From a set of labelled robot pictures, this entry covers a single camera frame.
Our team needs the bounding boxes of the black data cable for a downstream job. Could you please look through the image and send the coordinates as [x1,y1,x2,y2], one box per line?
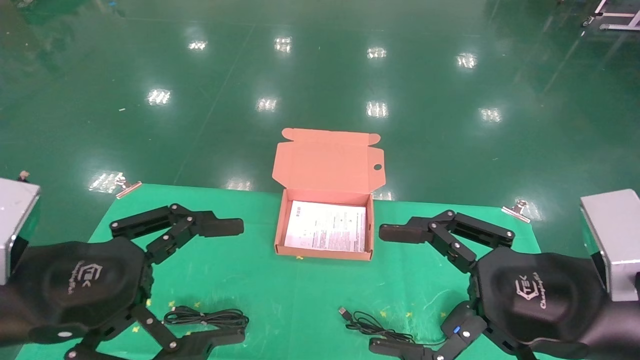
[164,306,250,329]

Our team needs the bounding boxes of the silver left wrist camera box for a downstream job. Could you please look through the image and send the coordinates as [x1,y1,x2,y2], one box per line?
[0,177,41,286]

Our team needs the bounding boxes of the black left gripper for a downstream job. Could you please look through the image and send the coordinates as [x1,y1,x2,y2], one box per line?
[0,237,153,347]

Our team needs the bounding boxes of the white printed instruction sheet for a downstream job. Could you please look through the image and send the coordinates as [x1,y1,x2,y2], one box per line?
[284,200,367,253]

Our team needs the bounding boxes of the metal binder clip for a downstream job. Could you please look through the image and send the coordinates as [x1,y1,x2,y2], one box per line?
[501,199,532,223]
[116,180,143,199]

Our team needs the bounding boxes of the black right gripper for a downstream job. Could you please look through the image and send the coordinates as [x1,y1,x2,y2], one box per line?
[470,248,618,360]

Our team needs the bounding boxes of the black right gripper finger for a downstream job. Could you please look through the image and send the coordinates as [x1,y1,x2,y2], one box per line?
[378,210,516,274]
[369,322,523,360]

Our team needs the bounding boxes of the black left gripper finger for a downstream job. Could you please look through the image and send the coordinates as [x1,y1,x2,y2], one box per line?
[65,306,247,360]
[110,203,245,265]

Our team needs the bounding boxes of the orange cardboard box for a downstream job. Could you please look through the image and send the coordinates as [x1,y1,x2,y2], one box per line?
[271,127,386,262]

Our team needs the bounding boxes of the white metal frame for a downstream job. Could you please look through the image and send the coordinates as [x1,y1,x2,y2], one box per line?
[581,0,640,32]

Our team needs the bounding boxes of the green table mat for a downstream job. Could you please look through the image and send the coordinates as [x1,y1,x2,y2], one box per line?
[15,182,586,360]

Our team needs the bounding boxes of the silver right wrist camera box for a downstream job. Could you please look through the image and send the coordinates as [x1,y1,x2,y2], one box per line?
[580,189,640,302]

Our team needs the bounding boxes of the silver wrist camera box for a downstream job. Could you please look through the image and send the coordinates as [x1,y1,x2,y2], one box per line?
[0,177,41,286]
[580,189,640,302]

